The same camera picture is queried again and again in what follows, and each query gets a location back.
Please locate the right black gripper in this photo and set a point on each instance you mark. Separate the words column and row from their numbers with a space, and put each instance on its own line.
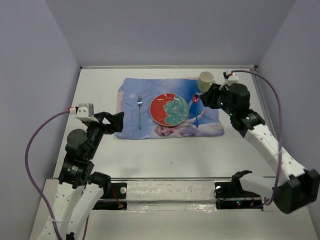
column 210, row 96

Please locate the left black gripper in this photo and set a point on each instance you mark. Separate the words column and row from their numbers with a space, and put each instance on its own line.
column 116, row 124

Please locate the iridescent spoon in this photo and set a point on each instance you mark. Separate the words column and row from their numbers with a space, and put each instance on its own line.
column 195, row 100

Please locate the pale yellow cup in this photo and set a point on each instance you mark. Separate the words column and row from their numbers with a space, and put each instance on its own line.
column 205, row 80

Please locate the blue princess placemat cloth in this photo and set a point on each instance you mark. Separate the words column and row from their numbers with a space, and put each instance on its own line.
column 209, row 124

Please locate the iridescent fork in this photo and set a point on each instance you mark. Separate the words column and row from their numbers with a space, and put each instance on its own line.
column 139, row 103

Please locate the red and teal plate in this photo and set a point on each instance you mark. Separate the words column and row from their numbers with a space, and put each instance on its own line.
column 168, row 109

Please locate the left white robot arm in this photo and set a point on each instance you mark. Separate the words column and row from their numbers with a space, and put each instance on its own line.
column 79, row 188

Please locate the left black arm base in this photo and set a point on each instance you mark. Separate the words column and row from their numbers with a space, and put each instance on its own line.
column 114, row 199

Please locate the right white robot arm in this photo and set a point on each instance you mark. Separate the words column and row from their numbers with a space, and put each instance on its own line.
column 294, row 186

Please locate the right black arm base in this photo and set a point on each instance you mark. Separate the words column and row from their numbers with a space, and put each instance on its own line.
column 230, row 195

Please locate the white foam strip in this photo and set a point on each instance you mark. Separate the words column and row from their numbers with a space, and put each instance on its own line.
column 170, row 191

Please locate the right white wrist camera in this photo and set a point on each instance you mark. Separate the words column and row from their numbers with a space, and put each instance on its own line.
column 230, row 78

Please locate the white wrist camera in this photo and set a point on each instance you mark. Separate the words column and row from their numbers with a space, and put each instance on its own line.
column 230, row 78
column 83, row 112

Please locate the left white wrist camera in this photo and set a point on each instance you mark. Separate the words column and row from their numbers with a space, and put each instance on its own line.
column 83, row 112

